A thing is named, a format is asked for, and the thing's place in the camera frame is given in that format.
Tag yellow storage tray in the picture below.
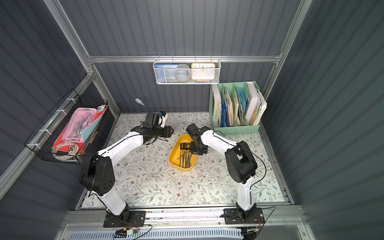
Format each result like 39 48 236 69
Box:
168 134 197 172

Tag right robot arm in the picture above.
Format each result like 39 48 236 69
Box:
186 124 258 218

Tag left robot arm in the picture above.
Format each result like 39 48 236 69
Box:
80 111 175 222

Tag file tools in tray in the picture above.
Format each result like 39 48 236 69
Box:
179 150 193 169

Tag blue box in basket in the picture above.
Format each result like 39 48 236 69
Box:
154 63 179 83

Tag green file organizer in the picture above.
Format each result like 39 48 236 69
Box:
209 82 267 136

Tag pink plastic tool case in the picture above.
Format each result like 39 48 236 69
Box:
61 108 97 143

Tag grey tape roll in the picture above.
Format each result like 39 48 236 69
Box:
175 64 191 83

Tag yellow white clock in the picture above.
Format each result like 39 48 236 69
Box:
191 63 216 81

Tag white book in organizer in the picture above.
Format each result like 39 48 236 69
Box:
245 82 260 125

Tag red folder in basket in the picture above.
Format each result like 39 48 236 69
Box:
52 105 108 155

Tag white wire hanging basket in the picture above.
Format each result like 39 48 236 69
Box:
152 58 222 85

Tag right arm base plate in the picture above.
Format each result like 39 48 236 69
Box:
221 208 265 225

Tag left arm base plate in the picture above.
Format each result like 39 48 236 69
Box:
103 211 147 228

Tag black wire side basket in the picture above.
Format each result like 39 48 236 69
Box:
25 89 109 165

